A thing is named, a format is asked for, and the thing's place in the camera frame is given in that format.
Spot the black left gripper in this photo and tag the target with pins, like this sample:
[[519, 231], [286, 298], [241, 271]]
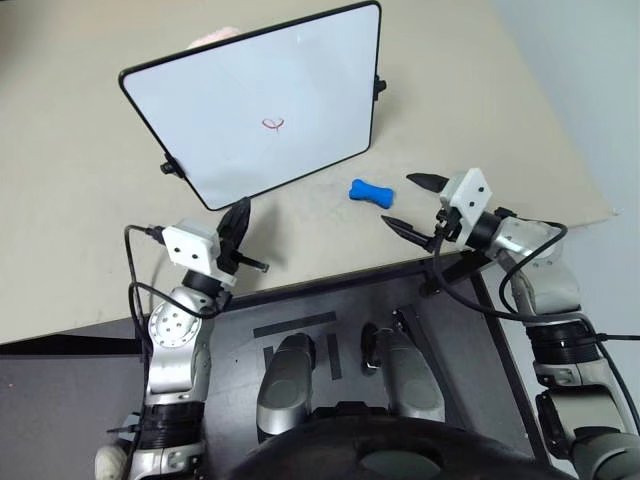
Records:
[[227, 257]]

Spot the person's bare hand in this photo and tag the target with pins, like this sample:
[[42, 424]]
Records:
[[215, 35]]

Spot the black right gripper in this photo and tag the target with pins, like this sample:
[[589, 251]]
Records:
[[450, 225]]

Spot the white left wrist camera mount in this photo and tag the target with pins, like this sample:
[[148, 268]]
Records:
[[190, 242]]

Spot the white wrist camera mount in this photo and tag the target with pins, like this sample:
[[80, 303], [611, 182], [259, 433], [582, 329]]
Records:
[[190, 242], [470, 192]]

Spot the blue bone-shaped eraser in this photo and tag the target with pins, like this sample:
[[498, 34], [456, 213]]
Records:
[[371, 192]]

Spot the silver robot leg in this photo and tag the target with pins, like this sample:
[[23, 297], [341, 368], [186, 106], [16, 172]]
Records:
[[285, 390], [412, 385]]

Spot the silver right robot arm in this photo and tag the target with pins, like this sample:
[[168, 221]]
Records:
[[550, 285]]

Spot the silver left robot leg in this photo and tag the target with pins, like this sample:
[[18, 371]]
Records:
[[285, 390]]

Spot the dark rounded robot body shape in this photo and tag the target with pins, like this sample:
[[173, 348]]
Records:
[[325, 460]]

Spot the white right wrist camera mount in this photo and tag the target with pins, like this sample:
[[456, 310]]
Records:
[[470, 192]]

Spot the white whiteboard with black frame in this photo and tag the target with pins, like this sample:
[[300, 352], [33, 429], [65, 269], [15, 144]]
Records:
[[240, 115]]

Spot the medium black tape strip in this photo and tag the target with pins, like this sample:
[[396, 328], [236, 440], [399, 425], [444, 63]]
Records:
[[334, 357]]

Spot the long black tape strip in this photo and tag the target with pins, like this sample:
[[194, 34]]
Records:
[[295, 325]]

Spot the silver right robot leg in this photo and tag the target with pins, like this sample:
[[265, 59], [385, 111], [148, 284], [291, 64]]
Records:
[[412, 385]]

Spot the short black tape strip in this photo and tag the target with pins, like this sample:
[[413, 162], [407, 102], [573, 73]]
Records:
[[267, 357]]

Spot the white rounded ball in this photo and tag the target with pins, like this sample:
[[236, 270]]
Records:
[[111, 462]]

